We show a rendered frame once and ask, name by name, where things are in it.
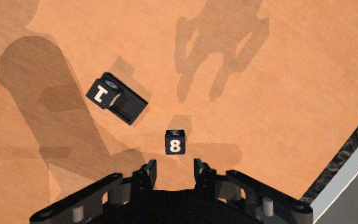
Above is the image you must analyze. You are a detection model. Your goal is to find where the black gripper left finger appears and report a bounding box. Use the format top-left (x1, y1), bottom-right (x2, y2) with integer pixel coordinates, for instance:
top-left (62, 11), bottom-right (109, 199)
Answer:
top-left (29, 159), bottom-right (157, 224)

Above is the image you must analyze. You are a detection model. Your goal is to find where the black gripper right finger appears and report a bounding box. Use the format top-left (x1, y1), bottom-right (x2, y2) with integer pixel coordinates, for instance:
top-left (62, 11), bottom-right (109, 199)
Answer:
top-left (189, 158), bottom-right (313, 224)

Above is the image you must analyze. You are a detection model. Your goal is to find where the black calendar cube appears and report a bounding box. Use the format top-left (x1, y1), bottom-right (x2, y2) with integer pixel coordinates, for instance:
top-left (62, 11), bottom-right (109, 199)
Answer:
top-left (165, 130), bottom-right (185, 155)
top-left (85, 78), bottom-right (123, 110)

